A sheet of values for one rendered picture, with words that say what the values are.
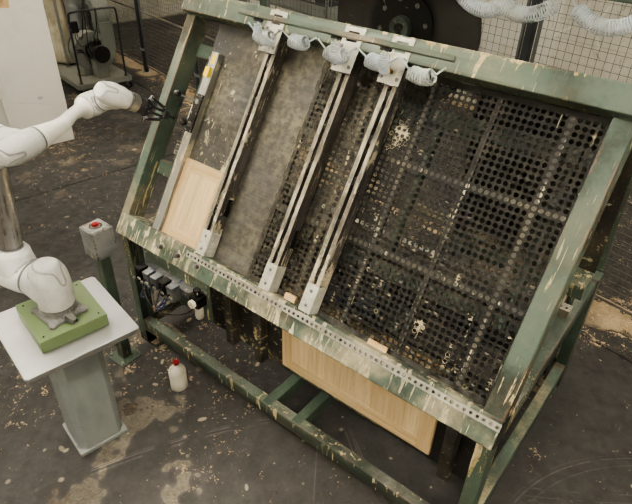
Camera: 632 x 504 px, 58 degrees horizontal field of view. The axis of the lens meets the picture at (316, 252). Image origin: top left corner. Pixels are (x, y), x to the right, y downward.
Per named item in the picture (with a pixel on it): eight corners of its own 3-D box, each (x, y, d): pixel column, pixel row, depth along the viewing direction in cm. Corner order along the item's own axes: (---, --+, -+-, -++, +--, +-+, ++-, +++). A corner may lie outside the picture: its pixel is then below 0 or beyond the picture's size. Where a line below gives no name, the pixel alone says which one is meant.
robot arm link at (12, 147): (42, 126, 213) (14, 119, 217) (4, 147, 200) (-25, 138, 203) (51, 157, 221) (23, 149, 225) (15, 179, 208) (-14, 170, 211)
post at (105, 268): (118, 355, 344) (93, 254, 302) (126, 350, 348) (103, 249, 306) (124, 360, 341) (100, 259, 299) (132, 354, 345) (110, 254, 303)
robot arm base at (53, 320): (57, 336, 242) (54, 326, 238) (29, 311, 252) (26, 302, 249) (94, 314, 254) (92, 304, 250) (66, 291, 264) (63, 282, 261)
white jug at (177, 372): (167, 386, 325) (162, 362, 314) (180, 376, 332) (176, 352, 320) (178, 395, 320) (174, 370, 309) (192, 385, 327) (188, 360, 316)
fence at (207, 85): (157, 228, 301) (152, 227, 297) (217, 54, 288) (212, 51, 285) (164, 231, 298) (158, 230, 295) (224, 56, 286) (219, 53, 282)
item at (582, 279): (437, 243, 283) (468, 72, 235) (451, 230, 293) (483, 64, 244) (579, 301, 248) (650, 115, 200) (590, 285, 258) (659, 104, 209)
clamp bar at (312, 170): (264, 285, 262) (230, 283, 242) (357, 35, 247) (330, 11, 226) (280, 294, 257) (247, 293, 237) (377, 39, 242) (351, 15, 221)
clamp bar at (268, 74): (202, 251, 283) (166, 247, 263) (284, 18, 268) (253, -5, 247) (216, 259, 278) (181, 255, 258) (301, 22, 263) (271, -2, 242)
